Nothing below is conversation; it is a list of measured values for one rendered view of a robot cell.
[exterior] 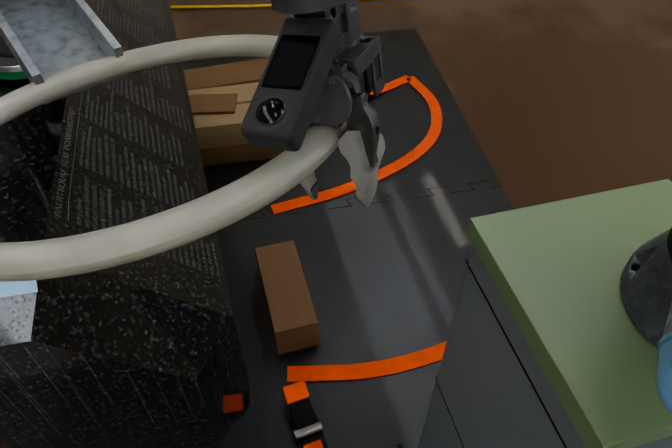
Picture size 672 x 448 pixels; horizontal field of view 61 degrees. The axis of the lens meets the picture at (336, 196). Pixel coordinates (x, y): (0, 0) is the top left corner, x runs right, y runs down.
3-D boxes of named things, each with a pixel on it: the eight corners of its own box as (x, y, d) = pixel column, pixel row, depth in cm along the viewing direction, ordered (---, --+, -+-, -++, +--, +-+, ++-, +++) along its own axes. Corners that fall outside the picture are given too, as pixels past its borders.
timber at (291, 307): (319, 345, 160) (318, 322, 151) (277, 355, 157) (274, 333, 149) (295, 263, 180) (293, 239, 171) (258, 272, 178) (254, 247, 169)
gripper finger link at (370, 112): (392, 158, 52) (362, 70, 48) (387, 167, 51) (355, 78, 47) (348, 163, 55) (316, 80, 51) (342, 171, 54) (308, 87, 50)
